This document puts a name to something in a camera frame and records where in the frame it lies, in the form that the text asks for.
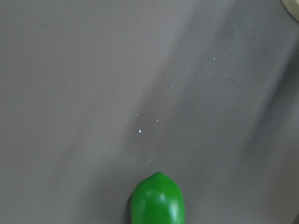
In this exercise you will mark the green lime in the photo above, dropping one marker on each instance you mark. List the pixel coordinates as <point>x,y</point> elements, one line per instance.
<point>157,200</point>

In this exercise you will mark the mint green bowl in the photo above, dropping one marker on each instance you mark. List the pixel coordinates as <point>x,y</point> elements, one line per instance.
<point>292,7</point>

